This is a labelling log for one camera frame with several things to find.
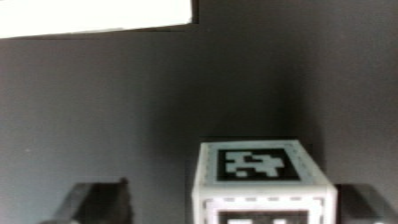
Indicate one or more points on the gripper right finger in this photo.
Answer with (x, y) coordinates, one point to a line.
(363, 206)

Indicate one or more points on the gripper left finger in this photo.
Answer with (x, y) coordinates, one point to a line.
(96, 204)

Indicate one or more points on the small white marker cube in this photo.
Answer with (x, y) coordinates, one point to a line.
(260, 185)

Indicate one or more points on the white marker sheet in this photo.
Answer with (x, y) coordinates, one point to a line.
(48, 17)

